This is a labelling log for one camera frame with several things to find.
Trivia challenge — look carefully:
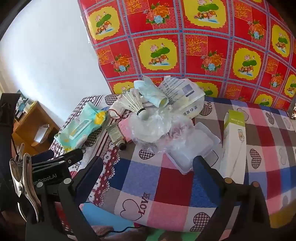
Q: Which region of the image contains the pale blue rolled wrapper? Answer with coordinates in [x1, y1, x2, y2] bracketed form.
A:
[134, 75, 170, 108]

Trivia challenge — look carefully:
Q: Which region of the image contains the clear plastic tray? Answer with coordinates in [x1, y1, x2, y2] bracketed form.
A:
[165, 122, 221, 175]

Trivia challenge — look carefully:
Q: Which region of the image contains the teal wet wipes pack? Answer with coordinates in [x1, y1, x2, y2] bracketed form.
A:
[54, 102, 109, 150]

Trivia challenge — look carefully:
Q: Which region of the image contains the white sock red trim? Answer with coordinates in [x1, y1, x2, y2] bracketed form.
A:
[108, 95, 131, 120]

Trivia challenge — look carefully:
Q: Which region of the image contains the teal round object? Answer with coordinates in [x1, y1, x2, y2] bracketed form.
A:
[17, 98, 29, 113]

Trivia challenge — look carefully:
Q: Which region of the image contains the white shuttlecock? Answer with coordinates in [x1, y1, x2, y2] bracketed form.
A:
[121, 89, 148, 117]

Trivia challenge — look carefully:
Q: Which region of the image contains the foam puzzle floor mat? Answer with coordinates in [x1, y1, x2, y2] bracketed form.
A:
[58, 202, 199, 241]

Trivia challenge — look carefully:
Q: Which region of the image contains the plastic-wrapped white paper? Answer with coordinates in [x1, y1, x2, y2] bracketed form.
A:
[33, 124, 50, 144]

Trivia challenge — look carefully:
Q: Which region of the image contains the metal spring clip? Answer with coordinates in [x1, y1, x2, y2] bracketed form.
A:
[14, 142, 25, 160]
[9, 153, 41, 222]

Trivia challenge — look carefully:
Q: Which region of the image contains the pink patterned cloth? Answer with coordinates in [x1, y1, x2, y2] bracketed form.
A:
[118, 118, 139, 143]

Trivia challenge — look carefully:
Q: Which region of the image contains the white printed plastic bag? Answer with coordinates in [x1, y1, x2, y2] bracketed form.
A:
[158, 75, 206, 118]

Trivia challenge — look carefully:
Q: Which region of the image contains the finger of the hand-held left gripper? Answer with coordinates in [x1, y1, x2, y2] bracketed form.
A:
[52, 148, 84, 165]
[31, 149, 55, 163]

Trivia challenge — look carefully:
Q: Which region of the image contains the wooden cabinet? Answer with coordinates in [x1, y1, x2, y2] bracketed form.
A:
[11, 100, 60, 153]

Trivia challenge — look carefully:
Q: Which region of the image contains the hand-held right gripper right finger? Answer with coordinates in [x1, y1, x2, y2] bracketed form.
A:
[192, 156, 271, 241]

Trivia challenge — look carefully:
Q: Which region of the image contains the white and green box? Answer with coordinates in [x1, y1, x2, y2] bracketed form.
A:
[218, 109, 247, 186]

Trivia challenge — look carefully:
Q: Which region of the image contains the thin black cable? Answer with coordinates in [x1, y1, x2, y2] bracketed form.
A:
[97, 225, 141, 237]

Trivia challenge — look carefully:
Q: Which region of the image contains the clear plastic bag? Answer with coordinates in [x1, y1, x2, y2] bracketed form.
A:
[128, 108, 197, 153]

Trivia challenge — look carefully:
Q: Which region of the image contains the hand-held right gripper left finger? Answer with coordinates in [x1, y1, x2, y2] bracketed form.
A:
[24, 156, 104, 241]

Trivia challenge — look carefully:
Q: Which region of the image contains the small cream tube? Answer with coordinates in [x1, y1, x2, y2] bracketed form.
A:
[106, 124, 127, 150]

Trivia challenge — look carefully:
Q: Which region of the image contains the checkered heart bed sheet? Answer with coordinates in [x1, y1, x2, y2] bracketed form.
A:
[50, 94, 296, 232]

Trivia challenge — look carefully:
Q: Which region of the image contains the red floral printed cloth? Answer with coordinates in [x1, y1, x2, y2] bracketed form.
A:
[77, 0, 296, 112]

